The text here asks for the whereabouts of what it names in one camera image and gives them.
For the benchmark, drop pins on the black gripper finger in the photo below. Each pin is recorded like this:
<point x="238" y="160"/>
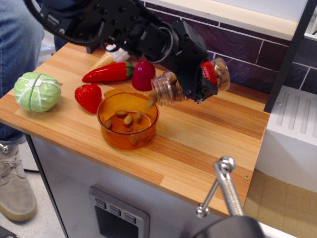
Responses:
<point x="205" y="89"/>

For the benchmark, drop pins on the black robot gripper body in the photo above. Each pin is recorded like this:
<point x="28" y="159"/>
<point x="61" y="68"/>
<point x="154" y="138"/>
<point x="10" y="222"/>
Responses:
<point x="184" y="59"/>

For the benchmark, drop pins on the clear jar of almonds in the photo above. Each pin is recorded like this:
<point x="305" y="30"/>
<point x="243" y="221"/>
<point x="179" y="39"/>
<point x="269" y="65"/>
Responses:
<point x="169" y="89"/>

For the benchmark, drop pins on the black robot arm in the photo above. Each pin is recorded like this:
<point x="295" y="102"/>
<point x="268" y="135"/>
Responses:
<point x="129" y="25"/>

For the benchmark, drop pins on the almond in pot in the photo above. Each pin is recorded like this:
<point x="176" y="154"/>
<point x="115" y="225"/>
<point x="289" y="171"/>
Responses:
<point x="121" y="113"/>
<point x="138" y="116"/>
<point x="128" y="120"/>
<point x="107" y="123"/>

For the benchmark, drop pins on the orange transparent plastic pot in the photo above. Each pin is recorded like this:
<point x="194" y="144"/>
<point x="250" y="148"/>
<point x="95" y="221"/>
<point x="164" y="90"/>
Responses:
<point x="137" y="134"/>

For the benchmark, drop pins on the dark red toy egg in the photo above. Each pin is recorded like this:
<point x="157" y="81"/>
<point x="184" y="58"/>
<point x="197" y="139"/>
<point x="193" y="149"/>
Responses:
<point x="143" y="74"/>

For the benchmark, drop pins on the falling almond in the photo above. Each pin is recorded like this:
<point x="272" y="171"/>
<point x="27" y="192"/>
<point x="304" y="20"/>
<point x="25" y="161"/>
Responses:
<point x="153" y="98"/>

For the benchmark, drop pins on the red toy chili pepper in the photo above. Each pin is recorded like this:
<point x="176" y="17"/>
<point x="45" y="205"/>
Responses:
<point x="113" y="72"/>

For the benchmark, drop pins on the toy ice cream cone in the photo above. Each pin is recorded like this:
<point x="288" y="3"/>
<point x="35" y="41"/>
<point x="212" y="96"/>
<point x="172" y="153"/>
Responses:
<point x="111" y="55"/>

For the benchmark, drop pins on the white toy sink unit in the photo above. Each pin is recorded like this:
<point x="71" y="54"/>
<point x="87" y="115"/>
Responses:
<point x="289" y="148"/>

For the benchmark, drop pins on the red toy strawberry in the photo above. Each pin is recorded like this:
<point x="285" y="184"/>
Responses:
<point x="89" y="96"/>

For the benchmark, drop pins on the green toy cabbage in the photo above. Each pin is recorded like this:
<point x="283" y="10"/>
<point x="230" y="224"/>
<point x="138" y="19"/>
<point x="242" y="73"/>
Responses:
<point x="37" y="92"/>

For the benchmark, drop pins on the grey toy oven panel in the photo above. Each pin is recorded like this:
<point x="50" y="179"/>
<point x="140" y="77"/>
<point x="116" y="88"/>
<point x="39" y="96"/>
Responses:
<point x="116" y="218"/>

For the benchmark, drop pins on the blue jeans leg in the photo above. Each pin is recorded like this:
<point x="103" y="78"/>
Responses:
<point x="20" y="42"/>

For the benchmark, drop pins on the beige suede shoe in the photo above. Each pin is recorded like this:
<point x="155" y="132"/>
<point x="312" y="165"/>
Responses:
<point x="17" y="201"/>

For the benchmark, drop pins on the metal clamp screw handle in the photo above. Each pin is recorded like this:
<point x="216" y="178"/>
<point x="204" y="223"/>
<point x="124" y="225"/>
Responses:
<point x="223" y="169"/>

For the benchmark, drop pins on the dark grey shelf post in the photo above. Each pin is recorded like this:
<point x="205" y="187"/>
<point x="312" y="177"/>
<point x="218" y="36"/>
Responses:
<point x="290" y="54"/>

